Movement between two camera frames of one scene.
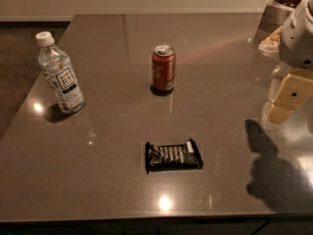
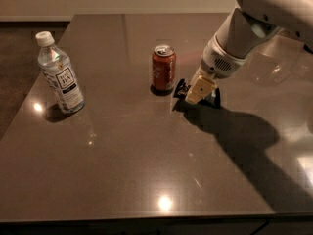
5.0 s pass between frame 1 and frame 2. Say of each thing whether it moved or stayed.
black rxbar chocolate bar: moved
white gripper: moved
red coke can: stayed
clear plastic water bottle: stayed
